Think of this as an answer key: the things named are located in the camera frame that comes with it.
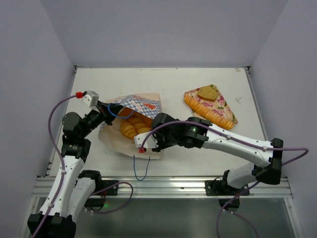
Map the aluminium rail frame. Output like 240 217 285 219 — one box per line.
32 176 290 199

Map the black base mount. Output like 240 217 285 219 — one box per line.
205 177 249 212
84 180 119 211

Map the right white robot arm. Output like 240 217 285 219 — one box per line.
151 113 283 195

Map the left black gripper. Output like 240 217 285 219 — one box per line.
80 100 123 138

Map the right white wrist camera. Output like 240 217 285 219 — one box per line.
134 131 158 153

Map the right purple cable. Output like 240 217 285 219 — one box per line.
140 120 310 238

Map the scored orange bread loaf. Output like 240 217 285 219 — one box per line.
127 116 152 134

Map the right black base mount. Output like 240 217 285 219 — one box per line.
205 177 249 212

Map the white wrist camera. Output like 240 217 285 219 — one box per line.
82 91 99 108
134 131 158 153

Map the floral tray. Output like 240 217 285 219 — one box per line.
184 84 238 126

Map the herb bread slice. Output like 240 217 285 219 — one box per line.
197 86 217 102

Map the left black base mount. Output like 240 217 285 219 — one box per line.
84 180 119 211

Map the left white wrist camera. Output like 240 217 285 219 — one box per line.
82 91 99 108

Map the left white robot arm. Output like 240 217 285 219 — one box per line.
27 100 115 238

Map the checkered paper bag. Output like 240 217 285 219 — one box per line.
98 93 162 162

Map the small orange bread roll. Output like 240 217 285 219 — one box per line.
120 120 137 139

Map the long ridged orange bread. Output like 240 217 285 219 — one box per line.
184 94 234 130

